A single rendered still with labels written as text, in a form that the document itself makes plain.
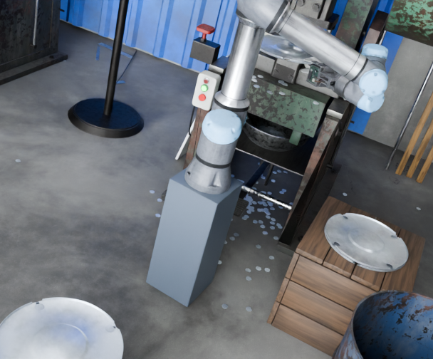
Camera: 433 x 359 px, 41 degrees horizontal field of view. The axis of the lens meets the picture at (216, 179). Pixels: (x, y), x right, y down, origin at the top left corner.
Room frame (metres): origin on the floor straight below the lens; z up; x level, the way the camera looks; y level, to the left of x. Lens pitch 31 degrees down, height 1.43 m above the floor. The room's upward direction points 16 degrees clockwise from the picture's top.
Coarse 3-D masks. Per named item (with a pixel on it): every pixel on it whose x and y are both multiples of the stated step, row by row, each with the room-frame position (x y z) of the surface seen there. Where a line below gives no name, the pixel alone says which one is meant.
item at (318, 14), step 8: (296, 0) 2.23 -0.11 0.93; (304, 0) 2.19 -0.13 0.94; (312, 0) 2.19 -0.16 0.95; (320, 0) 2.18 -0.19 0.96; (328, 0) 2.20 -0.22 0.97; (336, 0) 2.30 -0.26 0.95; (296, 8) 2.20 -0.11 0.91; (304, 8) 2.19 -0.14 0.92; (312, 8) 2.18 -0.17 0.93; (320, 8) 2.18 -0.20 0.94; (328, 8) 2.20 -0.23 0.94; (312, 16) 2.18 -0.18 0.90; (320, 16) 2.21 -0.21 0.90; (328, 16) 2.24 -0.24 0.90
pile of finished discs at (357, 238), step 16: (336, 224) 1.69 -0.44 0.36; (352, 224) 1.72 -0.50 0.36; (368, 224) 1.75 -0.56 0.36; (384, 224) 1.77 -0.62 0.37; (336, 240) 1.59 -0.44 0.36; (352, 240) 1.61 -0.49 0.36; (368, 240) 1.64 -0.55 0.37; (384, 240) 1.67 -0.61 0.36; (400, 240) 1.70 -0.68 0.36; (352, 256) 1.53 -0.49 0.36; (368, 256) 1.55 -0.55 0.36; (384, 256) 1.58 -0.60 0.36; (400, 256) 1.60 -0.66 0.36
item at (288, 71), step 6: (276, 60) 2.14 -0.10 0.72; (282, 60) 2.13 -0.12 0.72; (276, 66) 2.13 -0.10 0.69; (282, 66) 2.13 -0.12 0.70; (288, 66) 2.12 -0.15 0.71; (294, 66) 2.12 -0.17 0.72; (300, 66) 2.13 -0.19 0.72; (276, 72) 2.12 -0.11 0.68; (282, 72) 2.13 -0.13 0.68; (288, 72) 2.12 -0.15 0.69; (294, 72) 2.12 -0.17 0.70; (282, 78) 2.13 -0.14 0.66; (288, 78) 2.12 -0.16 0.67; (294, 78) 2.12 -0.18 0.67
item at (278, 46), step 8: (264, 40) 2.11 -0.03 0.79; (272, 40) 2.13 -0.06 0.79; (280, 40) 2.16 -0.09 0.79; (264, 48) 1.99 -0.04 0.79; (272, 48) 2.02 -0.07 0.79; (280, 48) 2.02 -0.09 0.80; (288, 48) 2.04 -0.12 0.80; (296, 48) 2.06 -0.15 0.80; (280, 56) 1.92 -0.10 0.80; (288, 56) 1.96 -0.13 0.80; (296, 56) 1.99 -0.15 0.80; (304, 56) 2.01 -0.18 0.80; (312, 56) 2.03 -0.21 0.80
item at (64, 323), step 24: (24, 312) 0.95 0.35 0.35; (48, 312) 0.97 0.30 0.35; (72, 312) 0.99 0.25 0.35; (96, 312) 1.01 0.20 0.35; (0, 336) 0.87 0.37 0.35; (24, 336) 0.88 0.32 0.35; (48, 336) 0.90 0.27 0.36; (72, 336) 0.92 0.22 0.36; (96, 336) 0.94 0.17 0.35; (120, 336) 0.96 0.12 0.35
